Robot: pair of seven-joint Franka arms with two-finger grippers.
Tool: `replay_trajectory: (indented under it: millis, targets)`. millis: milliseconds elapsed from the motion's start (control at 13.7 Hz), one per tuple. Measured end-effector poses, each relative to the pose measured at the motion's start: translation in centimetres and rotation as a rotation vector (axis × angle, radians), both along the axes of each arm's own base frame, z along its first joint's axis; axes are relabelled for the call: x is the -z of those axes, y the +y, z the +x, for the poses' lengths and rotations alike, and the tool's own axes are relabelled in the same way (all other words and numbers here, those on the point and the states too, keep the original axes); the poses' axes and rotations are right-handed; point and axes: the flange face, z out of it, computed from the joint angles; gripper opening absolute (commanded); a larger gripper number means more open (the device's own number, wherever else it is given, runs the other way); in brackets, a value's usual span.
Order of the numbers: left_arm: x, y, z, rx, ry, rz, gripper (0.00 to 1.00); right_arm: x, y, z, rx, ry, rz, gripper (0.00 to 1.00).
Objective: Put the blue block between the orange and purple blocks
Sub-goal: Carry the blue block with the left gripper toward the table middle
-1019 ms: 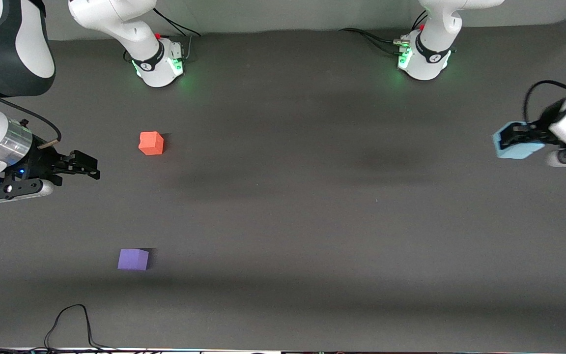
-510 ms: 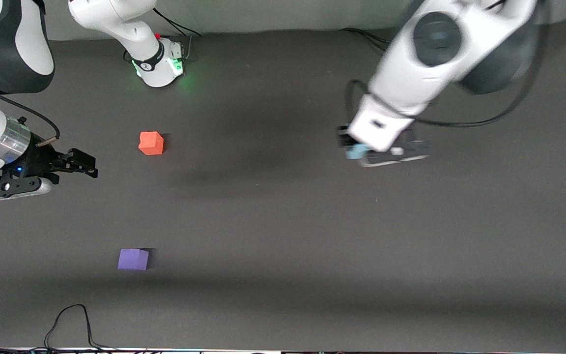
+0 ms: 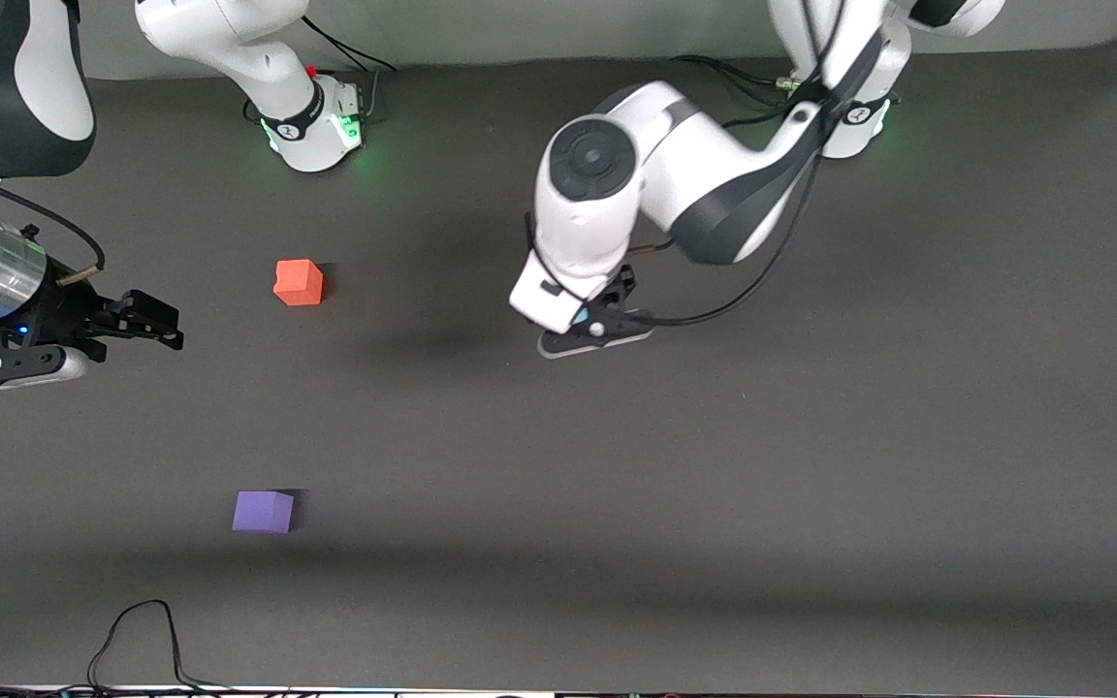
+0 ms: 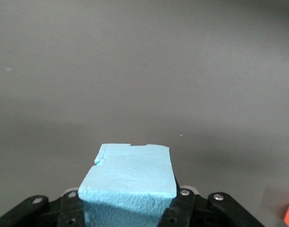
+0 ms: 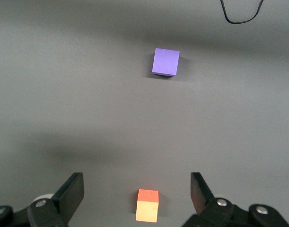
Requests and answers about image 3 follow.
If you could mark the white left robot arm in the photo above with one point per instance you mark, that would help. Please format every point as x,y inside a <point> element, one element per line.
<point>607,213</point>

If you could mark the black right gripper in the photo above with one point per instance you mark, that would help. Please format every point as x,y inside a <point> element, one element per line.
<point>62,308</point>

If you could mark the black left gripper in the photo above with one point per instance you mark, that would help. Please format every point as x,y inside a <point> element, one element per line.
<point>623,281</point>

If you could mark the orange foam block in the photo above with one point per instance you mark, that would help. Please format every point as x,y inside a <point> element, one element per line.
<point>298,283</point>

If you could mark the purple foam block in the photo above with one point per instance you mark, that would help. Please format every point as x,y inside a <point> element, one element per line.
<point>263,512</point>

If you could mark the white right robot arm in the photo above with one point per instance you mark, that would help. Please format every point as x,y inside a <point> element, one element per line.
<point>229,48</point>

